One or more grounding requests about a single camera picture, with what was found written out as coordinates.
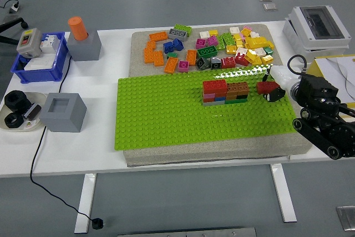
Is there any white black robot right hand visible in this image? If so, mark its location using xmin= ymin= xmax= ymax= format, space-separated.
xmin=262 ymin=64 xmax=300 ymax=103

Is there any long red toy brick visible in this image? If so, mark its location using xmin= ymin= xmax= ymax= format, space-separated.
xmin=255 ymin=80 xmax=280 ymax=95

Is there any long yellow toy brick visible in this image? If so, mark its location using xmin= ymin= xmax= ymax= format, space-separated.
xmin=245 ymin=36 xmax=275 ymax=50

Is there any lime green toy brick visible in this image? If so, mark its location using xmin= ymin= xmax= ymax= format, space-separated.
xmin=221 ymin=32 xmax=237 ymax=46
xmin=216 ymin=34 xmax=227 ymax=51

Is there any dark green long brick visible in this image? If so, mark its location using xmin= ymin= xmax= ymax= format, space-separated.
xmin=196 ymin=46 xmax=218 ymax=58

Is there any long lime green brick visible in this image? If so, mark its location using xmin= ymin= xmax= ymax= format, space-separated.
xmin=174 ymin=24 xmax=193 ymax=37

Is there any grey toy brick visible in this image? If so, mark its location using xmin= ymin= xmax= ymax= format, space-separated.
xmin=168 ymin=28 xmax=189 ymax=41

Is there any green studded baseplate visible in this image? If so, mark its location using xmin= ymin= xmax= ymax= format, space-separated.
xmin=113 ymin=63 xmax=303 ymax=152

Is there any yellow white cardboard box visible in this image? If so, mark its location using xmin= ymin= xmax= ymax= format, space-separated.
xmin=307 ymin=56 xmax=355 ymax=119

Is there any grey-brown foam mat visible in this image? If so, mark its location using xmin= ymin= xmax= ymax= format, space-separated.
xmin=123 ymin=23 xmax=314 ymax=168

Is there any white table leg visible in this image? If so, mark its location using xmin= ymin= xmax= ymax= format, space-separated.
xmin=270 ymin=163 xmax=298 ymax=224
xmin=73 ymin=173 xmax=98 ymax=234

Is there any steel floor box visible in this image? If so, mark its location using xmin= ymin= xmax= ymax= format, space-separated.
xmin=335 ymin=205 xmax=355 ymax=231

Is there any grey socket block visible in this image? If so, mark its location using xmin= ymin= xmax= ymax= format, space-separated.
xmin=40 ymin=92 xmax=88 ymax=133
xmin=67 ymin=29 xmax=102 ymax=62

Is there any orange cylinder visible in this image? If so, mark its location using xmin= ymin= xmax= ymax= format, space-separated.
xmin=68 ymin=16 xmax=89 ymax=42

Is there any white circuit breaker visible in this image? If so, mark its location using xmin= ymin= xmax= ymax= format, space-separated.
xmin=40 ymin=33 xmax=61 ymax=54

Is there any black plug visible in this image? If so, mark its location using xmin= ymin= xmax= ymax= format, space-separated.
xmin=91 ymin=217 xmax=106 ymax=231

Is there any blue plastic bin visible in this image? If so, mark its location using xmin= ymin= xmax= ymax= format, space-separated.
xmin=10 ymin=31 xmax=69 ymax=84

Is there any white plate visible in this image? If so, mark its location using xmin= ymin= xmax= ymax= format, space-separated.
xmin=0 ymin=91 xmax=48 ymax=132

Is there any small brown metal part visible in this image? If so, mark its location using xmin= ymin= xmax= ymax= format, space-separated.
xmin=23 ymin=103 xmax=43 ymax=122

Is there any large black nut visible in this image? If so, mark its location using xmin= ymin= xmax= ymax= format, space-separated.
xmin=4 ymin=90 xmax=32 ymax=114

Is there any small black nut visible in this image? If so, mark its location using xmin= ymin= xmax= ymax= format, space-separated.
xmin=4 ymin=112 xmax=26 ymax=130

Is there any black office chair base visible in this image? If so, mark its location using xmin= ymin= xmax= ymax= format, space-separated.
xmin=0 ymin=0 xmax=29 ymax=46

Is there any brown wall brick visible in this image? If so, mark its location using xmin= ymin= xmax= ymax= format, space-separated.
xmin=226 ymin=81 xmax=250 ymax=95

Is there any white electrical enclosure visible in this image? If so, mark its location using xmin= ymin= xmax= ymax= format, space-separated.
xmin=282 ymin=4 xmax=353 ymax=63

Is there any grey metal base plate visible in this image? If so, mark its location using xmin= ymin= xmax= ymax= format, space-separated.
xmin=116 ymin=226 xmax=258 ymax=237

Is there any white wall switch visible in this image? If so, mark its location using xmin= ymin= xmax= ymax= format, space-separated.
xmin=23 ymin=54 xmax=57 ymax=72

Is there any grey push-button switch box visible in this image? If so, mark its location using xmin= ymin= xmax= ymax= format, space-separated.
xmin=16 ymin=28 xmax=43 ymax=58

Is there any black power cord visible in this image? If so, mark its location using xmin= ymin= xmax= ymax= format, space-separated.
xmin=29 ymin=54 xmax=94 ymax=223

